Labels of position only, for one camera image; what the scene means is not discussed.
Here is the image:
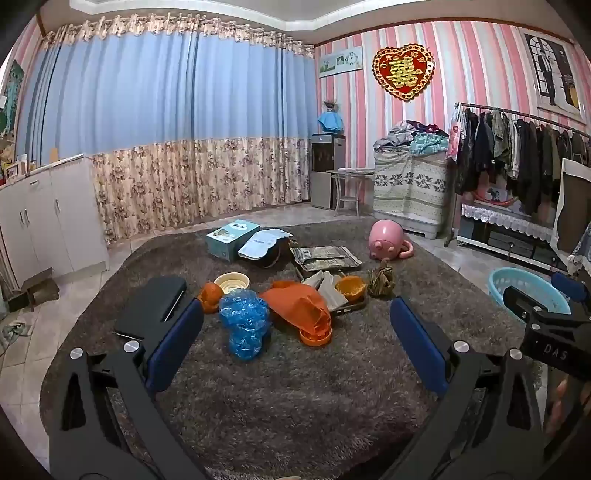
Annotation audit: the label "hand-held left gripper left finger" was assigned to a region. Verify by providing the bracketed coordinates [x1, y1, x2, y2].
[48, 298, 206, 480]

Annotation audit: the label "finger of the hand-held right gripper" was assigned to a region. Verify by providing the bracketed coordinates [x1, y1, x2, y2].
[551, 271, 591, 303]
[502, 285, 580, 326]

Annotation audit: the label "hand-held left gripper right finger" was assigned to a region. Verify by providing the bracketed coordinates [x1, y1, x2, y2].
[390, 298, 550, 480]

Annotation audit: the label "light blue plastic basket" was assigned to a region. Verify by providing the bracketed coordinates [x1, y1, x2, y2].
[488, 267, 573, 325]

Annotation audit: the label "blue plastic bag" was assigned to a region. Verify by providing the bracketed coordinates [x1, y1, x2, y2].
[218, 290, 271, 361]

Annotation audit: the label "brown wrapper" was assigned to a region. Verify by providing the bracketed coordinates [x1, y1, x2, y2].
[367, 261, 397, 298]

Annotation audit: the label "grey cloth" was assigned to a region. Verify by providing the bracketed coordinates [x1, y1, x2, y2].
[301, 270, 349, 311]

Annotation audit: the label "person's right hand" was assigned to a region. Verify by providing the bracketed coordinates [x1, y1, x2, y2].
[546, 377, 575, 432]

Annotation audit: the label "blue patterned fringed cloth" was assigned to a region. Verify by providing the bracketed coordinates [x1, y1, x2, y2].
[567, 222, 591, 278]

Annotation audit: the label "black flat case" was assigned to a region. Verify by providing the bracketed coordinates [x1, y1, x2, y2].
[113, 275, 188, 341]

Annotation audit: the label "brown board with white edge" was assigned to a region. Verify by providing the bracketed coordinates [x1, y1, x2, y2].
[551, 158, 591, 259]

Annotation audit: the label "dark tray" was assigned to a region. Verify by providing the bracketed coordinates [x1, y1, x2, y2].
[330, 293, 370, 319]

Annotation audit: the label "low cabinet with lace cloth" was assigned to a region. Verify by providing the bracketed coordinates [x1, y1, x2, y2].
[457, 203, 566, 274]

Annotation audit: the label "white bowl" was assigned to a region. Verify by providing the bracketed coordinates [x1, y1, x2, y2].
[213, 272, 250, 295]

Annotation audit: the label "orange bowl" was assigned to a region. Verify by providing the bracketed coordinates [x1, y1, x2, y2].
[335, 275, 368, 303]

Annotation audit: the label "orange dish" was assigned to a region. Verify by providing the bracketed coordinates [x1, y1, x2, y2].
[299, 325, 333, 347]

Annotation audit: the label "pink pig mug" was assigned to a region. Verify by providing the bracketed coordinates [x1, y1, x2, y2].
[368, 220, 415, 261]

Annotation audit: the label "teal cardboard box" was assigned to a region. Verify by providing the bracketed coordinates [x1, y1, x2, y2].
[205, 217, 262, 260]

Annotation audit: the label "orange plastic bag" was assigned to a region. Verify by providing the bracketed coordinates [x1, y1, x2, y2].
[259, 281, 332, 334]

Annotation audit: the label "grey printed packets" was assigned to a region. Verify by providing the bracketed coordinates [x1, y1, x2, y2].
[290, 246, 363, 278]

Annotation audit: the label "dark round container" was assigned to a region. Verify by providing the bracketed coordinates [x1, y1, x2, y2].
[252, 240, 293, 269]

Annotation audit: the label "white and blue envelope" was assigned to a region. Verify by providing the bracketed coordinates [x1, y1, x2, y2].
[237, 228, 294, 261]

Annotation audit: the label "grey shaggy rug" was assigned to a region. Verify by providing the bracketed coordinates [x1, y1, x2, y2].
[39, 218, 548, 480]

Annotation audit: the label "clothes rack with dark clothes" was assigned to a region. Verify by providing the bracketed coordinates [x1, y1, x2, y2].
[443, 102, 591, 247]

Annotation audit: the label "washing machine with patterned cover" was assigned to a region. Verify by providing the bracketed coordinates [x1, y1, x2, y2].
[372, 150, 451, 240]

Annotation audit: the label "small wooden stool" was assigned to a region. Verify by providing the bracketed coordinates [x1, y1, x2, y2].
[7, 272, 61, 312]

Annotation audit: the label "small folding table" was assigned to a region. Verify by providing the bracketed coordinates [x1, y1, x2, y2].
[326, 168, 376, 219]

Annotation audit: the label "white cabinet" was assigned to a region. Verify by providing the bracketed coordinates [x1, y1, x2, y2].
[0, 154, 110, 289]

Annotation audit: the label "pink hanging bag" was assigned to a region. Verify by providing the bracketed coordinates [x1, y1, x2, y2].
[445, 107, 464, 162]

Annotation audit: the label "grey water dispenser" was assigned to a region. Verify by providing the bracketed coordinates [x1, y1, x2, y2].
[309, 133, 347, 210]

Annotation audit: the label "pile of clothes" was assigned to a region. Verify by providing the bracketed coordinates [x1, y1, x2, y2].
[373, 119, 451, 155]

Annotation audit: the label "blue and floral curtain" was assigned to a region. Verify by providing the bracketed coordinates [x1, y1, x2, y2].
[16, 11, 317, 245]

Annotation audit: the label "blue cloth cover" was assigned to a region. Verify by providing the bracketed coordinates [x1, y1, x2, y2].
[317, 111, 346, 134]

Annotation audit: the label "framed wall photo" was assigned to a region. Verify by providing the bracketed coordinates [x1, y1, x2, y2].
[522, 28, 586, 121]

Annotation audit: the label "red heart wall decoration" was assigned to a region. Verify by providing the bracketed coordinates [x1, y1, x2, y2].
[372, 44, 436, 102]

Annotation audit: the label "long wall picture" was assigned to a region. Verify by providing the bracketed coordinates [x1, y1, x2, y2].
[318, 46, 364, 78]

